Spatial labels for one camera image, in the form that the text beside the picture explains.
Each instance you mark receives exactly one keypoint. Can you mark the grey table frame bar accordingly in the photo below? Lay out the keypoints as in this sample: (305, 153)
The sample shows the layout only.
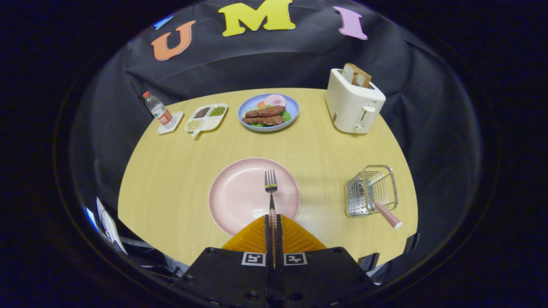
(135, 242)

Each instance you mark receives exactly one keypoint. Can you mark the clear plastic water bottle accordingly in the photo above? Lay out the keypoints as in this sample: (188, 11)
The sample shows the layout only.
(158, 109)

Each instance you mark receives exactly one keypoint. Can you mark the pink ham slice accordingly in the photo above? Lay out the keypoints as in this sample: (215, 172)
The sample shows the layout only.
(275, 100)

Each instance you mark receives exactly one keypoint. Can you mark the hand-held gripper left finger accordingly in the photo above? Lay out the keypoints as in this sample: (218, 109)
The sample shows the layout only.
(266, 239)

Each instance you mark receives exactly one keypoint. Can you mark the brown meat strip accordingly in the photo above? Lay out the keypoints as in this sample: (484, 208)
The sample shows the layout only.
(263, 120)
(265, 112)

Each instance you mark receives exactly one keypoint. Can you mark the pink plate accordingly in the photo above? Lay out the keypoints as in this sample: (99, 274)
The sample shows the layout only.
(239, 192)

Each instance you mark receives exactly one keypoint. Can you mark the white square coaster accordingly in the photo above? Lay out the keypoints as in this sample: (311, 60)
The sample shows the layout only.
(178, 117)

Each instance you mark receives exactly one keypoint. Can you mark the white toaster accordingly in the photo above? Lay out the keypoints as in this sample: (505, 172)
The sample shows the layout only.
(351, 111)

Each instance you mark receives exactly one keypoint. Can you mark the green lettuce leaf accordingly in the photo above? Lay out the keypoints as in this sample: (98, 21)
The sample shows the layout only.
(287, 116)

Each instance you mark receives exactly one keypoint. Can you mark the white divided seed tray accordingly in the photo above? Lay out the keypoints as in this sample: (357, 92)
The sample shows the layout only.
(209, 124)

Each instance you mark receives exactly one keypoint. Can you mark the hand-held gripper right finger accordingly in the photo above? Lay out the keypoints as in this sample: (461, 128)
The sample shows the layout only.
(279, 239)

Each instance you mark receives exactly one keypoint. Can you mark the black table bracket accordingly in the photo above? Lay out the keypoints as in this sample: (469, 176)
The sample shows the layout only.
(412, 243)

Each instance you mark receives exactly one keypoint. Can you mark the blue plate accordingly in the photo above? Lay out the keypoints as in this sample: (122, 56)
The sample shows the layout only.
(248, 107)

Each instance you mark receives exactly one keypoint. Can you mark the white paper sheet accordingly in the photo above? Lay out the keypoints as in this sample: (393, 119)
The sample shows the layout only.
(110, 224)

